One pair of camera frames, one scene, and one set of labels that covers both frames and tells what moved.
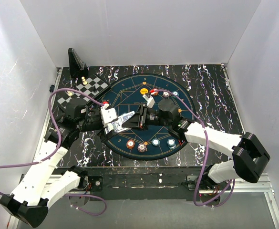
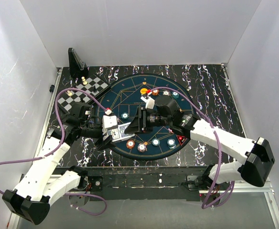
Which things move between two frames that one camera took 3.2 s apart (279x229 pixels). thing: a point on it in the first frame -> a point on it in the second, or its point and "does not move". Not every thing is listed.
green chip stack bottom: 155,141 does not move
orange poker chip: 130,143 does not move
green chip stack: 171,143 does not move
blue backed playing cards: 126,116 -> 122,128
